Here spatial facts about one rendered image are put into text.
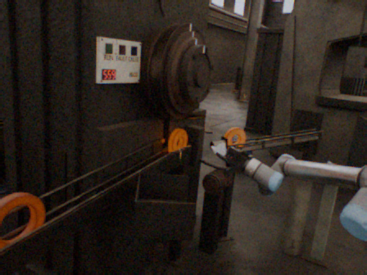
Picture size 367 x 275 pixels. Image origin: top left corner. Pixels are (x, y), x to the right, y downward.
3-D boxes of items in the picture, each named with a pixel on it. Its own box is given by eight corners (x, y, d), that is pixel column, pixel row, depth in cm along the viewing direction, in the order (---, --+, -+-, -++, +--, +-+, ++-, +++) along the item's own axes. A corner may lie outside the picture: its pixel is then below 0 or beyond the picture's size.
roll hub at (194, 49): (176, 104, 153) (180, 42, 146) (202, 100, 176) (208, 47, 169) (186, 105, 150) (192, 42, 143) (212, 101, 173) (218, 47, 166)
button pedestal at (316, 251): (300, 260, 207) (317, 169, 191) (306, 244, 227) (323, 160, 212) (328, 271, 199) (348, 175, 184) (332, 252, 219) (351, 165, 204)
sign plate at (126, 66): (96, 83, 132) (96, 36, 128) (136, 82, 154) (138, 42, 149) (100, 83, 131) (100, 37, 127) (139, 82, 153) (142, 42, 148)
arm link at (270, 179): (274, 196, 155) (275, 189, 146) (251, 181, 160) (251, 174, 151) (283, 180, 157) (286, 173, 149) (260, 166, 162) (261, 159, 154)
